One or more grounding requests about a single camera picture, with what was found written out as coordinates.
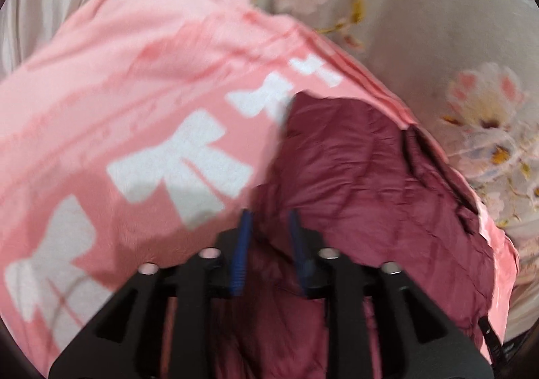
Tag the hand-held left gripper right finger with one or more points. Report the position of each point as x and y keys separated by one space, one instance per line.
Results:
x=300 y=257

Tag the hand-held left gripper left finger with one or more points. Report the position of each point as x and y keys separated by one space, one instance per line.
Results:
x=240 y=261

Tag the maroon quilted jacket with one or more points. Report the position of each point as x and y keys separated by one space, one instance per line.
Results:
x=358 y=177

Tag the pink blanket with white bows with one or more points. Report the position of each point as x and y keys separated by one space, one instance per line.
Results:
x=126 y=67

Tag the grey floral bedsheet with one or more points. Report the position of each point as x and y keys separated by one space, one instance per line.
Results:
x=421 y=4

